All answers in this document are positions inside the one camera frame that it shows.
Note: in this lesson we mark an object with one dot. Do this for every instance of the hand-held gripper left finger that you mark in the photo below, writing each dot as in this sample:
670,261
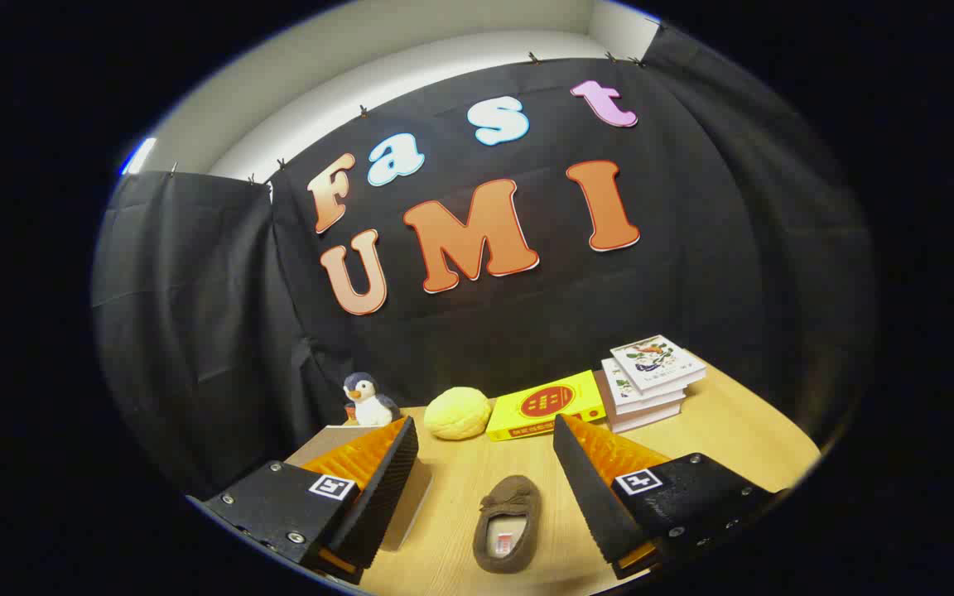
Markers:
382,497

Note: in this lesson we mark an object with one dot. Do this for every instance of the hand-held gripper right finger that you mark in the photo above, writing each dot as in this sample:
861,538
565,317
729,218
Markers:
589,497

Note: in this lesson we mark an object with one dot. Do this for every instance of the beige fabric storage box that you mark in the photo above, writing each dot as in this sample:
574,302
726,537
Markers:
412,505

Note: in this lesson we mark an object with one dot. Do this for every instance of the brown fuzzy shoe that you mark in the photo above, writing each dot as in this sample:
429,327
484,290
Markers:
518,497

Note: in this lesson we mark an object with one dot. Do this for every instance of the penguin plush toy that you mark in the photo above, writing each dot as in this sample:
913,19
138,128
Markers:
371,406

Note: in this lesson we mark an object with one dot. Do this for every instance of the thin book with brown spine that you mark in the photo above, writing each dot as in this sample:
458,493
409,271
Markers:
643,420

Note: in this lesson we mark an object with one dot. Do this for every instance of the yellow book with red circle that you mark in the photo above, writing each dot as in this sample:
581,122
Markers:
543,406

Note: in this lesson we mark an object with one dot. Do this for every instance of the yellow round plush cushion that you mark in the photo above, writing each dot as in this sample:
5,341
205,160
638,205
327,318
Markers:
456,414

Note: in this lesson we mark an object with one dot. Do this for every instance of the white book with floral cover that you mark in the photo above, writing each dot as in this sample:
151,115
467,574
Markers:
655,358

